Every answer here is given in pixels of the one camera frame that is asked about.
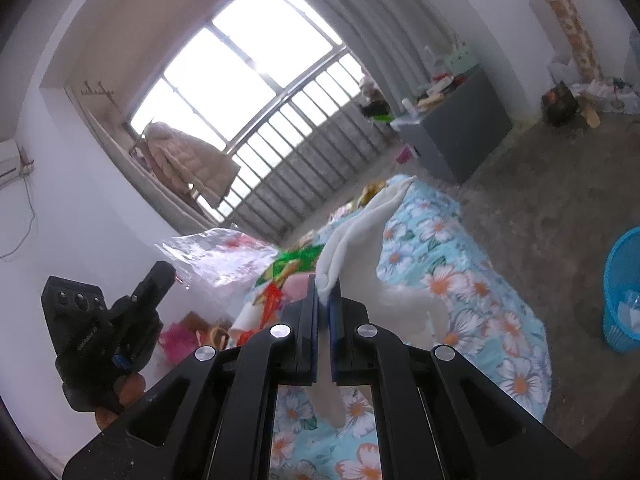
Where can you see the pink plastic bag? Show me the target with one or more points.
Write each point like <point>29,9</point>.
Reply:
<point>177,342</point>

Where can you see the clear plastic bag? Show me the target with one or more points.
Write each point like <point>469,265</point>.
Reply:
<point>220,255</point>

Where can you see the stuffed toy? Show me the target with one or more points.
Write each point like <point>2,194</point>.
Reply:
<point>372,100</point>

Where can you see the barred window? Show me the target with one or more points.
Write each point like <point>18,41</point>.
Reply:
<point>240,35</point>

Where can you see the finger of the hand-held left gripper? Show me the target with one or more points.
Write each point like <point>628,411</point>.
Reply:
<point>156,285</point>

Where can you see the wall coat hooks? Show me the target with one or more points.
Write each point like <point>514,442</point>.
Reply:
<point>97,90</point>

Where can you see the white bottle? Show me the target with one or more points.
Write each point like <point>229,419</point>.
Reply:
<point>431,62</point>

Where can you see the grey cabinet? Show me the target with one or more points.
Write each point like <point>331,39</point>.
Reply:
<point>450,130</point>

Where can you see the beige padded jacket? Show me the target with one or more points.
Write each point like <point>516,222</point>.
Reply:
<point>195,160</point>

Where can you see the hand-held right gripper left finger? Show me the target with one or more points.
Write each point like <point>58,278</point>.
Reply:
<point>314,350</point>

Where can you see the green snack packet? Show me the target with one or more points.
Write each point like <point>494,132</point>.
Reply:
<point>290,260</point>

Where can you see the white cloth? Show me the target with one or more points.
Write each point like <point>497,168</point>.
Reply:
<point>355,240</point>

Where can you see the pale green storage box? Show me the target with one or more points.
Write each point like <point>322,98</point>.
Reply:
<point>462,62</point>

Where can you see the person's left hand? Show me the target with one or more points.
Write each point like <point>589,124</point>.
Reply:
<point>132,387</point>

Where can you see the white air conditioner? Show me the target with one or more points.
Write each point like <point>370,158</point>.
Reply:
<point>9,160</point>

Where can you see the floral bed sheet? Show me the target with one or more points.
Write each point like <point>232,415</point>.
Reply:
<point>450,270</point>

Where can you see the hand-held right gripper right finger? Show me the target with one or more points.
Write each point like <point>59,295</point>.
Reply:
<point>336,350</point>

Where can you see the pink cup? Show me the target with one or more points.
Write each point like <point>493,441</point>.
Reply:
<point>407,155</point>

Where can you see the blue plastic basket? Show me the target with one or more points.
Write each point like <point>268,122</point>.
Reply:
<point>617,270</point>

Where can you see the yellow snack packet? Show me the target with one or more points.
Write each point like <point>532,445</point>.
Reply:
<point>371,194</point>

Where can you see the grey curtain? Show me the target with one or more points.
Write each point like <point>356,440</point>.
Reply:
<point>360,0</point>

